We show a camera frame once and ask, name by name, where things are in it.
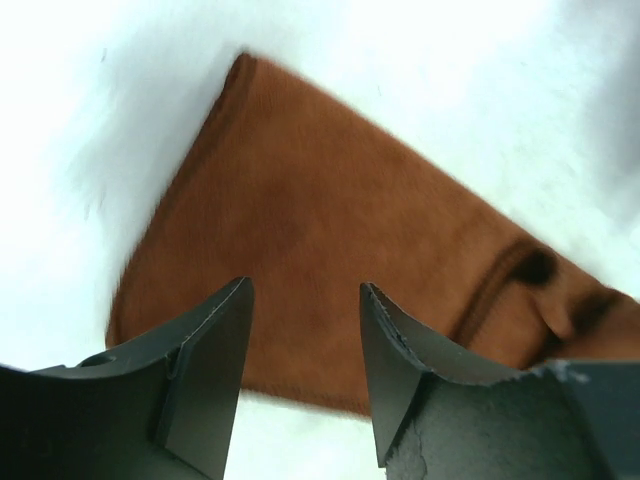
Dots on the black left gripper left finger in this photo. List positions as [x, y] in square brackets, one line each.
[159, 406]

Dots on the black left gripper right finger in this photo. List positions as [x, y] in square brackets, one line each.
[440, 411]

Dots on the brown towel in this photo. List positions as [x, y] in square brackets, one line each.
[291, 188]

